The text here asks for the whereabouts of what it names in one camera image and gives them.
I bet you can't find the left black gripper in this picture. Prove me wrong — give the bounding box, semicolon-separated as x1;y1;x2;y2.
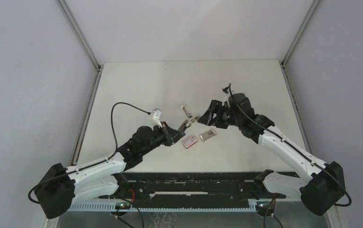
140;121;184;156

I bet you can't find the right black camera cable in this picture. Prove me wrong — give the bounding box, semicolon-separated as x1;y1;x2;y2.
227;83;353;208

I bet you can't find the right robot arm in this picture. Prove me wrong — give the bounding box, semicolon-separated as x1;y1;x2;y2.
198;93;349;216

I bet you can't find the circuit board with wires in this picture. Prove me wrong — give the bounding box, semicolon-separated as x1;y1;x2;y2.
257;193;284;228
110;189;145;228

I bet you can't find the cardboard staple box tray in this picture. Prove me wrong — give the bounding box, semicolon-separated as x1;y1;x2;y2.
199;129;217;142

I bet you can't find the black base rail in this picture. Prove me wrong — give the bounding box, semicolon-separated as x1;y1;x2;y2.
100;172;274;209

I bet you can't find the red white staple box sleeve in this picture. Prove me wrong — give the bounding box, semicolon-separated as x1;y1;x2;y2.
182;135;198;149

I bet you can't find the right circuit board with wires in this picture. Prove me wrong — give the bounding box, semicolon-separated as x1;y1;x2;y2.
257;193;284;228

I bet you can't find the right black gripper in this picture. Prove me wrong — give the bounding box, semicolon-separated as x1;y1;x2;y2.
198;100;242;130

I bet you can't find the left circuit board with wires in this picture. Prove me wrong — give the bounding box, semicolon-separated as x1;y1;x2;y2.
110;189;145;228

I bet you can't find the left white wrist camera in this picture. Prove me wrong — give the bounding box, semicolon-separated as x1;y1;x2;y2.
150;108;162;128

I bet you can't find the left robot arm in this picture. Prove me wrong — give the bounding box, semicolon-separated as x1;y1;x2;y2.
32;122;187;219

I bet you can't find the black camera cable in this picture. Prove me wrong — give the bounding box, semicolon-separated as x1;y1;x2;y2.
28;102;152;205
227;83;353;208

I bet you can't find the left black camera cable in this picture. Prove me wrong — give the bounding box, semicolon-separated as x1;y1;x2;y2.
28;102;152;205

